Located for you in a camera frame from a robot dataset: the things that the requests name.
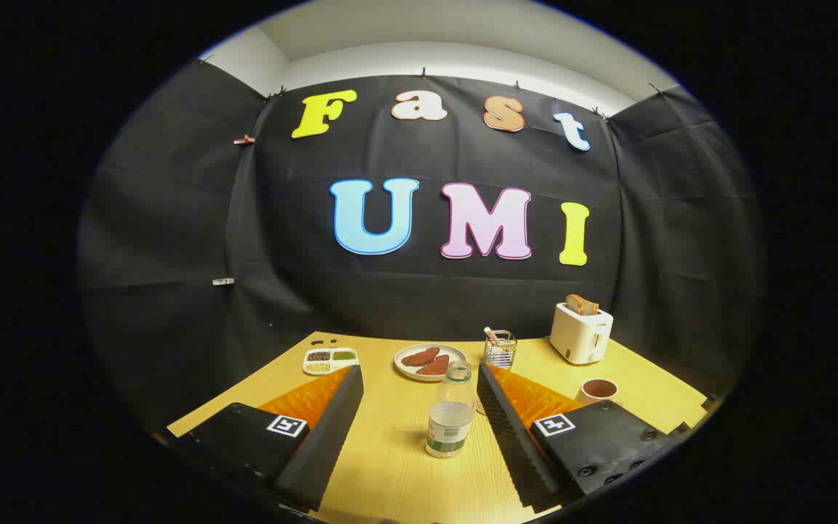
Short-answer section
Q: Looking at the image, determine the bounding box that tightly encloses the black backdrop cloth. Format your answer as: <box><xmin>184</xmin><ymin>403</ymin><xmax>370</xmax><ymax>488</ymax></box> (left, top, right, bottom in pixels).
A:
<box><xmin>77</xmin><ymin>58</ymin><xmax>765</xmax><ymax>437</ymax></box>

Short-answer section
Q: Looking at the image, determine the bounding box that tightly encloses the clear plastic juice bottle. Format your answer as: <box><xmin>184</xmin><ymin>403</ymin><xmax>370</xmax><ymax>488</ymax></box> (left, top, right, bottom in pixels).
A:
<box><xmin>425</xmin><ymin>360</ymin><xmax>476</xmax><ymax>459</ymax></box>

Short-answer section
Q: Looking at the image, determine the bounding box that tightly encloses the round white plate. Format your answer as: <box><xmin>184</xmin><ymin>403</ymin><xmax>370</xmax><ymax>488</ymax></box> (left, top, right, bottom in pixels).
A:
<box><xmin>394</xmin><ymin>343</ymin><xmax>468</xmax><ymax>382</ymax></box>

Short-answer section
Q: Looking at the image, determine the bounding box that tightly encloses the cream cup with wooden handle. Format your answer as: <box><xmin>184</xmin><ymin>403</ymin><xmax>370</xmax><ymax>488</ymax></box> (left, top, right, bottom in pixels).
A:
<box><xmin>575</xmin><ymin>378</ymin><xmax>622</xmax><ymax>407</ymax></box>

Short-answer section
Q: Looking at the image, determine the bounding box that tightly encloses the cream toaster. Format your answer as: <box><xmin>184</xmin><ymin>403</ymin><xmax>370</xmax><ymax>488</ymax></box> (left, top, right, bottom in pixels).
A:
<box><xmin>550</xmin><ymin>302</ymin><xmax>614</xmax><ymax>365</ymax></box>

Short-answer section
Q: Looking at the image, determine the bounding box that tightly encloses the wire mesh holder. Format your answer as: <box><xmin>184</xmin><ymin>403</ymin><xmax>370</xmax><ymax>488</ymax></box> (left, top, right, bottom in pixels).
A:
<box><xmin>483</xmin><ymin>330</ymin><xmax>518</xmax><ymax>370</ymax></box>

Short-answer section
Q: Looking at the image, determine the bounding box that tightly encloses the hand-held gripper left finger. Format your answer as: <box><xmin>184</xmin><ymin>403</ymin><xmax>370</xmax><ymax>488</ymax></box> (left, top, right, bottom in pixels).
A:
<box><xmin>172</xmin><ymin>364</ymin><xmax>365</xmax><ymax>514</ymax></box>

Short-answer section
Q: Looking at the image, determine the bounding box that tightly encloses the yellow wooden table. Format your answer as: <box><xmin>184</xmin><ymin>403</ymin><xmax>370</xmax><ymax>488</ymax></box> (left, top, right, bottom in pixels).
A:
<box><xmin>167</xmin><ymin>331</ymin><xmax>711</xmax><ymax>524</ymax></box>

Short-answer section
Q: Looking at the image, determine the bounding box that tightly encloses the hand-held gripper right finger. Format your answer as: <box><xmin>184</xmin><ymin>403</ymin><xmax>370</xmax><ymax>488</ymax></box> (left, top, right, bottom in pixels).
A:
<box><xmin>476</xmin><ymin>362</ymin><xmax>683</xmax><ymax>514</ymax></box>

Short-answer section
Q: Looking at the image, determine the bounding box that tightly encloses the white divided bean dish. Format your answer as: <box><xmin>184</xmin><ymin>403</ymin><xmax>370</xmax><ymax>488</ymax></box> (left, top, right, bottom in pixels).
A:
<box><xmin>303</xmin><ymin>347</ymin><xmax>359</xmax><ymax>376</ymax></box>

